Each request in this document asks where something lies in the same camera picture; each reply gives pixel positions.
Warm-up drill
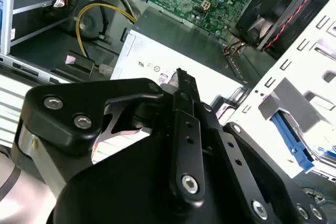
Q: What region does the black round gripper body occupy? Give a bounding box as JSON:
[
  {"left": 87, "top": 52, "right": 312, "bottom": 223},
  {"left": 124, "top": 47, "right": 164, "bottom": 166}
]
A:
[{"left": 52, "top": 134, "right": 262, "bottom": 224}]

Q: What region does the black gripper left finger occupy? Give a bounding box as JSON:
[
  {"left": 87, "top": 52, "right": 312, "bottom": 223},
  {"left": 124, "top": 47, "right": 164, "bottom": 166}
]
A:
[{"left": 17, "top": 68, "right": 207, "bottom": 208}]

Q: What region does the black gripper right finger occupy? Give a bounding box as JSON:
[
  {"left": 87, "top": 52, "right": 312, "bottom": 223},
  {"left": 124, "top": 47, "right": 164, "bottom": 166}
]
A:
[{"left": 186, "top": 71, "right": 329, "bottom": 224}]

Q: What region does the hard disk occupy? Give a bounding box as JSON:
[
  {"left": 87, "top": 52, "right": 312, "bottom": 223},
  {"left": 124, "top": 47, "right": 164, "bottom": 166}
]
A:
[{"left": 271, "top": 110, "right": 336, "bottom": 176}]

